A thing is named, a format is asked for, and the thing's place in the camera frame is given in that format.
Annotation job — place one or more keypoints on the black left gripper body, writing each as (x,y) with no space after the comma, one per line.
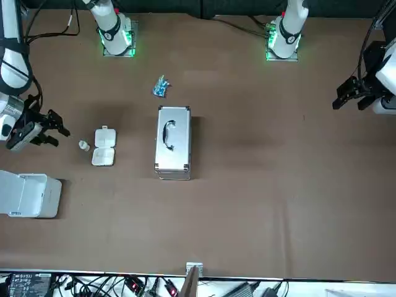
(372,58)

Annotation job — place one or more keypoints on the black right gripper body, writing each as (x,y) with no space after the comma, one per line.
(35,117)

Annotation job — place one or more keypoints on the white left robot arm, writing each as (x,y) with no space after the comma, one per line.
(289,31)

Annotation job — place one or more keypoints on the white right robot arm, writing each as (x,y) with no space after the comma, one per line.
(111,34)

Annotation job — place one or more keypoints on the white plastic pill box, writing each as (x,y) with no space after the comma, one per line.
(105,145)

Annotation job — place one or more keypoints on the white bin with lid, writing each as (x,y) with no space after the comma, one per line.
(49,195)

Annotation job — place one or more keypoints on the blue white blister packet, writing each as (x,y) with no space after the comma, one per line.
(161,88)

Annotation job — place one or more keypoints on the silver aluminium first aid case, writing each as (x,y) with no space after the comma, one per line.
(179,142)

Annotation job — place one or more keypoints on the large labelled black power adapter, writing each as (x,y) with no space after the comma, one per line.
(28,284)

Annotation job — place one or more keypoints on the aluminium frame post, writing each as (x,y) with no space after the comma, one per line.
(193,281)

